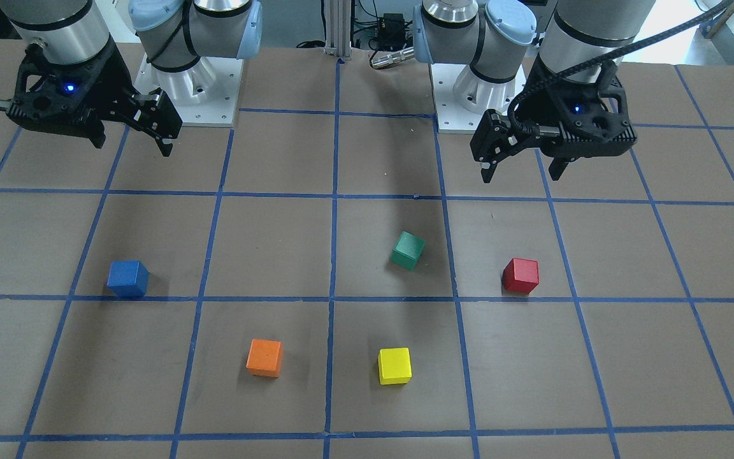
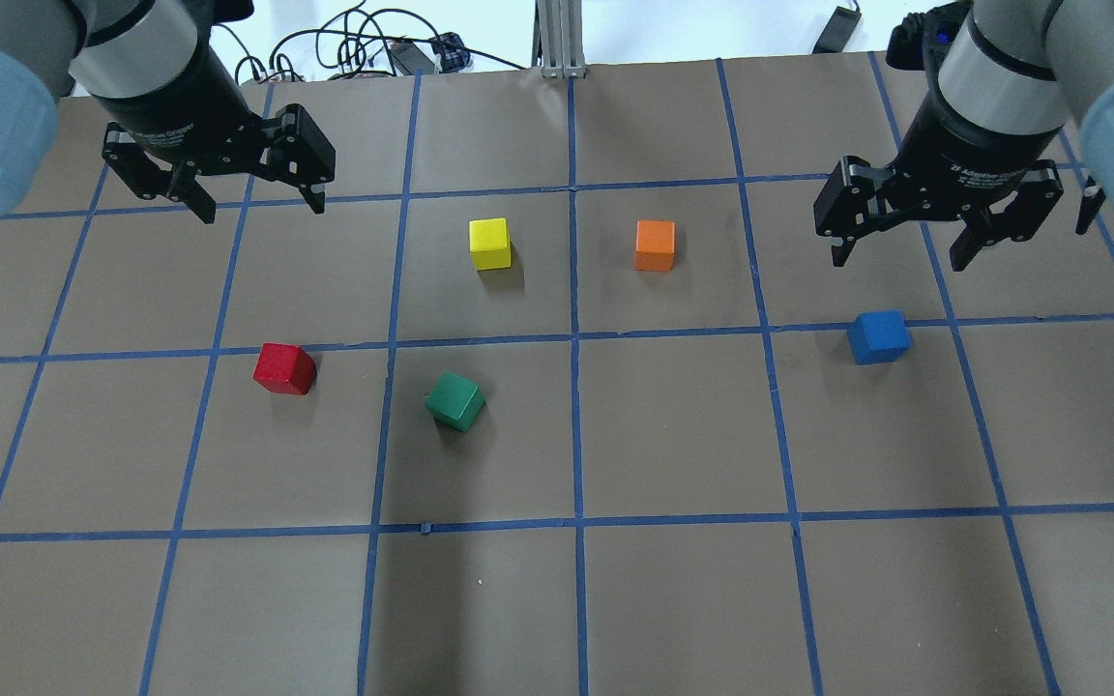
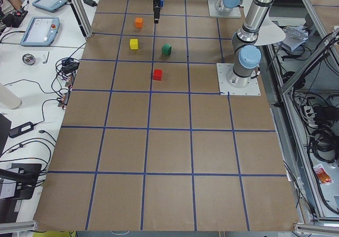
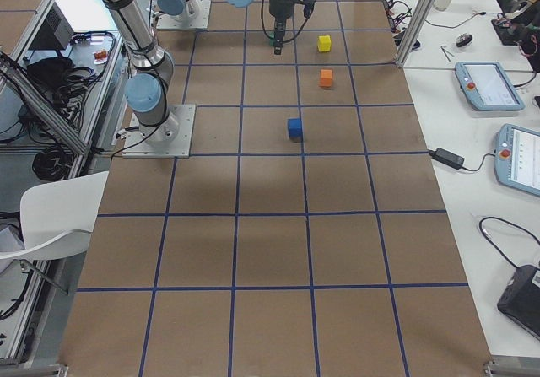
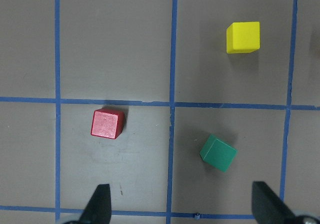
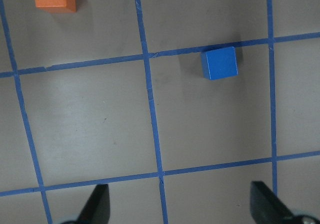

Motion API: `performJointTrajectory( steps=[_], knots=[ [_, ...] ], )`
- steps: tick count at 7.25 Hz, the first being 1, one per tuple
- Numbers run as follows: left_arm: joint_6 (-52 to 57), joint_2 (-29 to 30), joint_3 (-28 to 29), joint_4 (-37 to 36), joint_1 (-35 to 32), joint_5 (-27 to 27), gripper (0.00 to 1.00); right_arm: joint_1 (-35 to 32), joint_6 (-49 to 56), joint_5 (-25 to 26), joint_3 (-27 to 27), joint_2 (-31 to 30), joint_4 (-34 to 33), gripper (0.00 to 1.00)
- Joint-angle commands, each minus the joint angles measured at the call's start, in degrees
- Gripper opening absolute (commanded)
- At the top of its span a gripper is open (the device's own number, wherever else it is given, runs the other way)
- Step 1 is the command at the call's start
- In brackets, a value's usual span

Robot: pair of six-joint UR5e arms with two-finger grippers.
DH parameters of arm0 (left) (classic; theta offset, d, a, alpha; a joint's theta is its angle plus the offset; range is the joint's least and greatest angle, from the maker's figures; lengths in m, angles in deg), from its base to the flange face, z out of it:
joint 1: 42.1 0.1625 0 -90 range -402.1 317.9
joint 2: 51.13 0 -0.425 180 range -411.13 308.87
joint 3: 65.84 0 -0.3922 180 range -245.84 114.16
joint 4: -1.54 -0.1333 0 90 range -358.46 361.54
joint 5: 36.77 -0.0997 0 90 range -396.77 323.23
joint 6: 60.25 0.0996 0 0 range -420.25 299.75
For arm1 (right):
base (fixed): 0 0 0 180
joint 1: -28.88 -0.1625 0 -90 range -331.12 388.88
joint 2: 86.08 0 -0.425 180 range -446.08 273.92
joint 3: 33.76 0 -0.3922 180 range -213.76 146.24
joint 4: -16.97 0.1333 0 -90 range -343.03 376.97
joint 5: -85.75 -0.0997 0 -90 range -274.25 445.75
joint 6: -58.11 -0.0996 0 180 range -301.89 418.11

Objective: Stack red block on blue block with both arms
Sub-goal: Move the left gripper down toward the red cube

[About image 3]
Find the red wooden block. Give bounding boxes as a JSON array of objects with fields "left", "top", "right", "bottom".
[{"left": 153, "top": 69, "right": 163, "bottom": 81}]

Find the orange wooden block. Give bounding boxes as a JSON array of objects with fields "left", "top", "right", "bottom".
[{"left": 135, "top": 17, "right": 144, "bottom": 29}]

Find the yellow wooden block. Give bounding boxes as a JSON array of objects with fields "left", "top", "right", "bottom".
[{"left": 129, "top": 38, "right": 139, "bottom": 50}]

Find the green wooden block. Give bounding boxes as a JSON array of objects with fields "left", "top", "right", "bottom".
[{"left": 162, "top": 43, "right": 172, "bottom": 56}]

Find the black power adapter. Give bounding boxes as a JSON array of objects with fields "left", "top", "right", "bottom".
[
  {"left": 83, "top": 0, "right": 97, "bottom": 7},
  {"left": 9, "top": 121, "right": 34, "bottom": 138}
]

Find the far teach pendant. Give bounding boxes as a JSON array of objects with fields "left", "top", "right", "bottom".
[{"left": 32, "top": 0, "right": 68, "bottom": 13}]

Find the teach pendant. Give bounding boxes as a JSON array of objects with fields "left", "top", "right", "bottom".
[
  {"left": 20, "top": 16, "right": 60, "bottom": 47},
  {"left": 32, "top": 0, "right": 68, "bottom": 13}
]

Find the near teach pendant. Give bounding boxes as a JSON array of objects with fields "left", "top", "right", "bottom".
[{"left": 20, "top": 16, "right": 60, "bottom": 47}]

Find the white paper roll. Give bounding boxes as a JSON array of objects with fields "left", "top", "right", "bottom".
[{"left": 0, "top": 83, "right": 22, "bottom": 110}]

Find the white power strip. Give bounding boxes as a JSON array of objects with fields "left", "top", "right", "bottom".
[{"left": 303, "top": 106, "right": 318, "bottom": 128}]

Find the red snack packet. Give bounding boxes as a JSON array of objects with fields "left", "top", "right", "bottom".
[{"left": 313, "top": 164, "right": 333, "bottom": 185}]

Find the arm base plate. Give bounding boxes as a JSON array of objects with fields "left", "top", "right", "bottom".
[
  {"left": 207, "top": 0, "right": 242, "bottom": 19},
  {"left": 217, "top": 63, "right": 261, "bottom": 96}
]

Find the aluminium frame post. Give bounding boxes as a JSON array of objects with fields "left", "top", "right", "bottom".
[{"left": 68, "top": 0, "right": 93, "bottom": 38}]

